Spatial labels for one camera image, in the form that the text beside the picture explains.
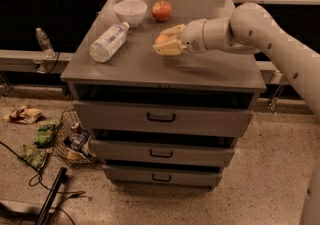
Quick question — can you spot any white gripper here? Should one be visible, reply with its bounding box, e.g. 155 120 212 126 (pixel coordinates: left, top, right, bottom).
153 19 206 56

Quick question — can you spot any orange fruit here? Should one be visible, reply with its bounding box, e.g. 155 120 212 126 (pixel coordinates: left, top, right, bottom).
155 35 169 44

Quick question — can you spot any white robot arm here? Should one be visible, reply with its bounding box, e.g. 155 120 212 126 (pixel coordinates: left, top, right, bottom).
153 3 320 225

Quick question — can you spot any clear plastic water bottle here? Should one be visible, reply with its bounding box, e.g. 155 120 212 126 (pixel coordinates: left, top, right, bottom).
89 22 130 63

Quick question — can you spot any small standing water bottle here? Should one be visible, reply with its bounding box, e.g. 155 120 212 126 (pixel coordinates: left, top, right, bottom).
36 27 56 58

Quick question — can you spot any red apple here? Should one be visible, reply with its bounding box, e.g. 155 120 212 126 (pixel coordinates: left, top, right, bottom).
152 1 172 22

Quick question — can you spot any white bowl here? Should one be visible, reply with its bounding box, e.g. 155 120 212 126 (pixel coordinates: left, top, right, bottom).
114 0 147 28

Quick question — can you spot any grey drawer cabinet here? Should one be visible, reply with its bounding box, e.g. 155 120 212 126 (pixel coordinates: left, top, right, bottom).
62 0 265 174

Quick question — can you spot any top grey drawer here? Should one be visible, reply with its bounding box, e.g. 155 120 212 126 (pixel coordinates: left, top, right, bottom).
73 101 253 137

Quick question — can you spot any grey drawer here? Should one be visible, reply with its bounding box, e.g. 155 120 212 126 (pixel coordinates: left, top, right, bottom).
103 165 222 188
73 101 253 137
89 140 234 167

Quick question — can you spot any middle grey drawer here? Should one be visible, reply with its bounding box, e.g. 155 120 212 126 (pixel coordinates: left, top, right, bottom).
89 140 234 167

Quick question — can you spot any soda can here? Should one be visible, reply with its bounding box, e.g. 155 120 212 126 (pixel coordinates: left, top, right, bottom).
71 122 82 133

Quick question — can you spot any blue snack bag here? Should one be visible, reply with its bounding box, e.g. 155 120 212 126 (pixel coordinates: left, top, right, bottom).
64 130 92 159

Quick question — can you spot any bottom grey drawer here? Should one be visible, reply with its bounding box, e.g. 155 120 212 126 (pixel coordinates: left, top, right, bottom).
103 165 222 188

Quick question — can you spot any green chip bag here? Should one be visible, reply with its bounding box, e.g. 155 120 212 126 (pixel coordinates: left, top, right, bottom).
34 119 61 147

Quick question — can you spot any brown snack wrapper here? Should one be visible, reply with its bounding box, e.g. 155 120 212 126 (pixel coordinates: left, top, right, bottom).
3 106 42 124

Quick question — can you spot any green snack bag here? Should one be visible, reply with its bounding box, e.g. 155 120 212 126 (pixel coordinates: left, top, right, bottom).
21 145 48 171

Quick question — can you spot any black metal bar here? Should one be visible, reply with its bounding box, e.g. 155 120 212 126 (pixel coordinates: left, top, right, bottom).
35 167 67 225

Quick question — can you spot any wire mesh basket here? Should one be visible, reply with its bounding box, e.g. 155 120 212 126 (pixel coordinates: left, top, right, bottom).
53 110 96 167

